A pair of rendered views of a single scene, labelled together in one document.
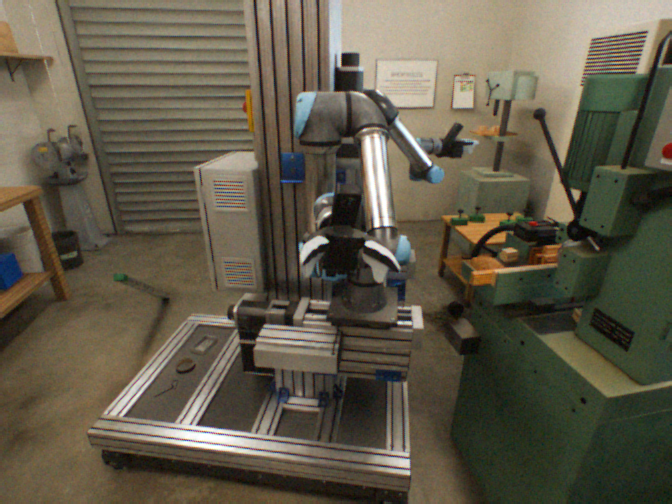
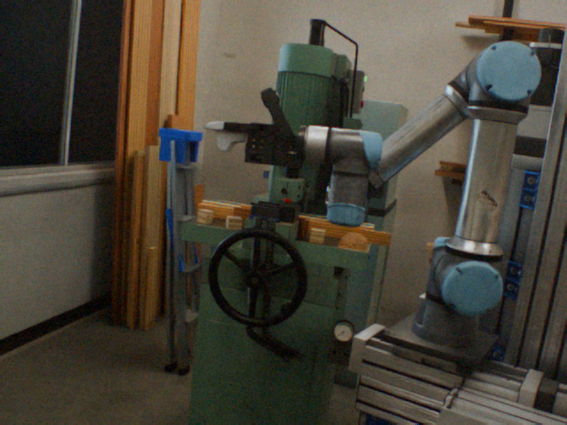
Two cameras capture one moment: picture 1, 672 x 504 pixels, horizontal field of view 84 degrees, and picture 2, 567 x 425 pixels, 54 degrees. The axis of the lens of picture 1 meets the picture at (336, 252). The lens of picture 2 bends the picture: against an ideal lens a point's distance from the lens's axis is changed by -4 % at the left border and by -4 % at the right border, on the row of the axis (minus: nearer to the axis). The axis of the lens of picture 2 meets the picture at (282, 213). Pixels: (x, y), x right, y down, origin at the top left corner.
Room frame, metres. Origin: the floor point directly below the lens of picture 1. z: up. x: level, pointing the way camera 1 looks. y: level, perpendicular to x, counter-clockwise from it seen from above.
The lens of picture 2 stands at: (2.89, -0.06, 1.25)
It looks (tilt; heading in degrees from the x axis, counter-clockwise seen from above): 9 degrees down; 203
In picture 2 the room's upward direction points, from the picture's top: 7 degrees clockwise
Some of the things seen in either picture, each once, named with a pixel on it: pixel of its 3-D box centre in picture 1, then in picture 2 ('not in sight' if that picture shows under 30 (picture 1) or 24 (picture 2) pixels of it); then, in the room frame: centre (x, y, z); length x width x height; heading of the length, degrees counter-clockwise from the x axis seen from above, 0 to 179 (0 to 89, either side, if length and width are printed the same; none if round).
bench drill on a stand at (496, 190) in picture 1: (497, 166); not in sight; (3.46, -1.48, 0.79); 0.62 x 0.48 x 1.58; 5
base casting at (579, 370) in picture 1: (584, 330); (286, 262); (1.00, -0.80, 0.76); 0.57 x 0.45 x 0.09; 12
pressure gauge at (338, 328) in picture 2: (455, 311); (344, 333); (1.27, -0.48, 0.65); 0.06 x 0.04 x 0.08; 102
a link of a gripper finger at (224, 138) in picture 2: not in sight; (222, 136); (1.86, -0.64, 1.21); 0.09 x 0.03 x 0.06; 106
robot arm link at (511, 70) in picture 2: not in sight; (485, 180); (1.70, -0.13, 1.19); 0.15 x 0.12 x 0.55; 17
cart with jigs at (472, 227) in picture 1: (493, 251); not in sight; (2.59, -1.19, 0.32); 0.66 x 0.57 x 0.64; 98
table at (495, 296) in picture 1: (544, 267); (275, 243); (1.22, -0.76, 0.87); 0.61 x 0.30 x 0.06; 102
